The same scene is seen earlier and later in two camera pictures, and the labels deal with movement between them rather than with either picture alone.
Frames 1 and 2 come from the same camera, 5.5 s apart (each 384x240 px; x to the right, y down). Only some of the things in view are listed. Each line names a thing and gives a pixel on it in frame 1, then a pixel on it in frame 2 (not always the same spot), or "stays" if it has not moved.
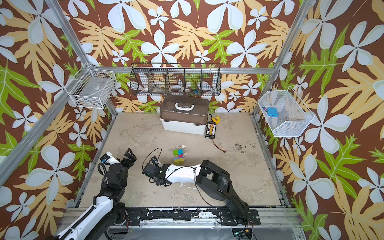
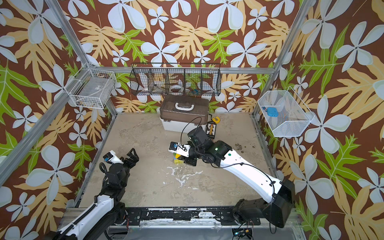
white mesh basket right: x=293 y=116 stays
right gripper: x=150 y=171 to x=186 y=159
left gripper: x=131 y=158 stays
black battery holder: x=210 y=130 stays
